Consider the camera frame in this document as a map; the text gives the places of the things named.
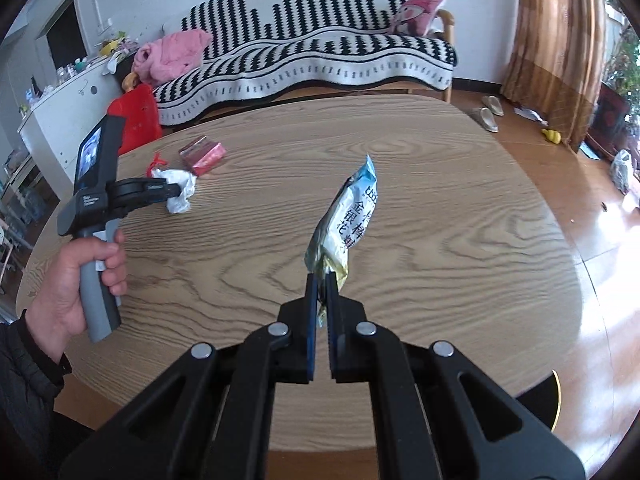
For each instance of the pink printed pillow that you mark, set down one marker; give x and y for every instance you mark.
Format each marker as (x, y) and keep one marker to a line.
(417, 15)

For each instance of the brown striped curtain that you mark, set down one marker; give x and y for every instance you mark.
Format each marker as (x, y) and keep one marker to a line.
(550, 45)

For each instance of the black white patterned sofa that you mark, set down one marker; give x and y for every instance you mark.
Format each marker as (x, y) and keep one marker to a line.
(300, 55)

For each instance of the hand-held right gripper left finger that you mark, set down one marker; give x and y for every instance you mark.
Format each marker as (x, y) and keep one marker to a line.
(312, 325)

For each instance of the red plastic stool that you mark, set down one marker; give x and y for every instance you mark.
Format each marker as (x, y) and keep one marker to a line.
(135, 120)

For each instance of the black trash bin gold rim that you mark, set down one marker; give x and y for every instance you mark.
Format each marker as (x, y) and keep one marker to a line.
(542, 405)

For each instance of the green potted plant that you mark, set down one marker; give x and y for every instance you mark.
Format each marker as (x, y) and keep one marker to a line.
(625, 45)

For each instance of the yellow toy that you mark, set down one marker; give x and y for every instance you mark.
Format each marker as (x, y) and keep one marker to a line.
(551, 137)

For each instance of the white paper on floor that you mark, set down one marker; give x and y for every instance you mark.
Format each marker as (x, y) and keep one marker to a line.
(529, 114)

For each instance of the white cabinet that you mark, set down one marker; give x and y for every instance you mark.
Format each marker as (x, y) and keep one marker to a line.
(65, 105)

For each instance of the blue and white snack packet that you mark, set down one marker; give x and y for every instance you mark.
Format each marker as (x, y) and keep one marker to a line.
(350, 215)

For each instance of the wooden sofa frame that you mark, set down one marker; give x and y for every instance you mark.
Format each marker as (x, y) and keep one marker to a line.
(447, 25)

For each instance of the oval wooden table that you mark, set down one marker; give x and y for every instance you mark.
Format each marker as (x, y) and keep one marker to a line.
(425, 210)

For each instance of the person's left hand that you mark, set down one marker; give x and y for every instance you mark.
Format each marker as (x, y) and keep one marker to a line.
(60, 290)

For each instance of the pink garment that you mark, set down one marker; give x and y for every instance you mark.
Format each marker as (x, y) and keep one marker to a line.
(170, 57)

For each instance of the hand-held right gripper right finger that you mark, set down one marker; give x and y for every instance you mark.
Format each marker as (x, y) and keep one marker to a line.
(334, 325)

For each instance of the person's left forearm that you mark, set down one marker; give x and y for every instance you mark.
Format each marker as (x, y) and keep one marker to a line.
(25, 390)

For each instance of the red shiny packet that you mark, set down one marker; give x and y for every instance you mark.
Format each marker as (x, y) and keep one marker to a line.
(202, 155)

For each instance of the white plastic bag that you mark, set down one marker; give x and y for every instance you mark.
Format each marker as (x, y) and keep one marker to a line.
(177, 187)

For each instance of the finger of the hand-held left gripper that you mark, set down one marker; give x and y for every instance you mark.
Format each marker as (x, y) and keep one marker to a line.
(145, 191)

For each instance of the metal storage rack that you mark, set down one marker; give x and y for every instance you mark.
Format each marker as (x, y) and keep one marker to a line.
(15, 210)

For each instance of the dark red plant pot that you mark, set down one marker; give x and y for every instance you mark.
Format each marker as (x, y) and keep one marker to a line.
(612, 115)

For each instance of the beige slipper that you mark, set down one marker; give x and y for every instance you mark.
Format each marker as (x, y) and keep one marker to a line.
(494, 105)
(489, 120)

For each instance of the crinkled translucent plastic bag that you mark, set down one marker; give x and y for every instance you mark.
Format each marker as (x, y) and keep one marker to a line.
(622, 172)

